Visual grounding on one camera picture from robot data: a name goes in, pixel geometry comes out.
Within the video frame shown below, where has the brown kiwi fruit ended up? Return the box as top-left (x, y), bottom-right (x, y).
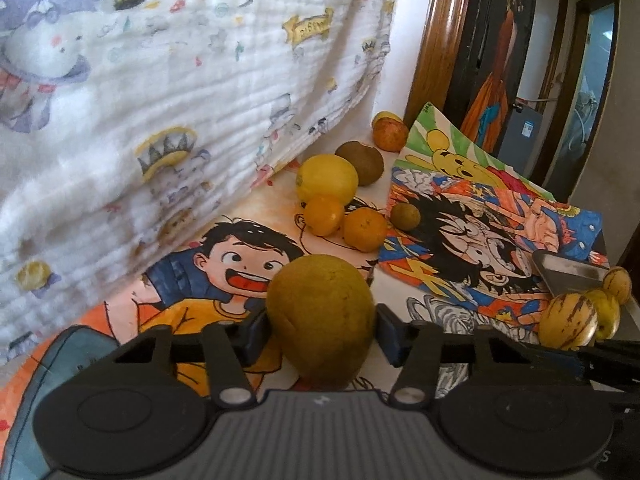
top-left (335, 141), bottom-right (384, 186)

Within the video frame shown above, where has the reddish passion fruit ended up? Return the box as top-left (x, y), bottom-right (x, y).
top-left (372, 117), bottom-right (409, 153)

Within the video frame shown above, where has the small green-brown fruit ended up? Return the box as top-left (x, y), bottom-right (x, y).
top-left (390, 202), bottom-right (421, 232)

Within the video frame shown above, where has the metal tray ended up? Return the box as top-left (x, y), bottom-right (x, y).
top-left (532, 250), bottom-right (639, 341)

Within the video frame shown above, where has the small yellow fruit behind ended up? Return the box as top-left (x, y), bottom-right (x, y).
top-left (371, 110), bottom-right (403, 128)

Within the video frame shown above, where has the small striped pepino melon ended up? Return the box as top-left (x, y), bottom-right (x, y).
top-left (602, 266), bottom-right (632, 306)

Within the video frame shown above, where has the wooden door frame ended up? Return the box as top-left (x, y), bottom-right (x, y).
top-left (404, 0), bottom-right (470, 126)

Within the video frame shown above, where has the yellow lemon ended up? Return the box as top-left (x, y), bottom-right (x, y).
top-left (295, 154), bottom-right (359, 206)

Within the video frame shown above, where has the white cartoon print cloth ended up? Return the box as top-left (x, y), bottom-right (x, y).
top-left (1, 0), bottom-right (396, 361)

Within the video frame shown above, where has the painting of orange-dressed figure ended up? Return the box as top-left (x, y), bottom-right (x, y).
top-left (444, 0), bottom-right (536, 154)

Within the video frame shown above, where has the Luffy anime drawing mat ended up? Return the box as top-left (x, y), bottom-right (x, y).
top-left (378, 162), bottom-right (608, 332)

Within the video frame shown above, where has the small orange mandarin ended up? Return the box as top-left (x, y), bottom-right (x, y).
top-left (304, 195), bottom-right (345, 237)

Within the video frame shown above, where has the Winnie the Pooh drawing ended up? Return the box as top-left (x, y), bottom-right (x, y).
top-left (399, 102), bottom-right (555, 202)

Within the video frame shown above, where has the yellow-green fruit by tray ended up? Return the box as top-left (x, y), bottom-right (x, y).
top-left (585, 289), bottom-right (620, 342)

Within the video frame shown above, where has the grey appliance with sticker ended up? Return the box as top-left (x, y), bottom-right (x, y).
top-left (498, 102), bottom-right (542, 176)

